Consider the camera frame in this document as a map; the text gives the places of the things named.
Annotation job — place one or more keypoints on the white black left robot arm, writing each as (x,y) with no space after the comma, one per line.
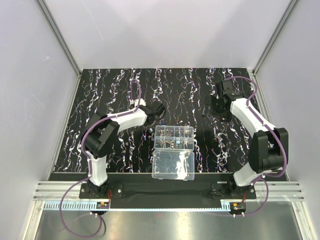
(101,133)

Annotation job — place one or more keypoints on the aluminium frame profile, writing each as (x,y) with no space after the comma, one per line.
(44,8)

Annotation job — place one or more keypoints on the clear plastic organizer box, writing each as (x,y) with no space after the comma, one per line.
(171,161)

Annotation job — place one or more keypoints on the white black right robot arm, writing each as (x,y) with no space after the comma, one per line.
(268,150)

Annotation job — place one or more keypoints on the grey cable duct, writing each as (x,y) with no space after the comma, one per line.
(118,206)

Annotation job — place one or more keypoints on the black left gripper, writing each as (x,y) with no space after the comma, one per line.
(158,111)

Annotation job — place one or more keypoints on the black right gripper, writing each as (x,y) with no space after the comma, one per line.
(210,105)

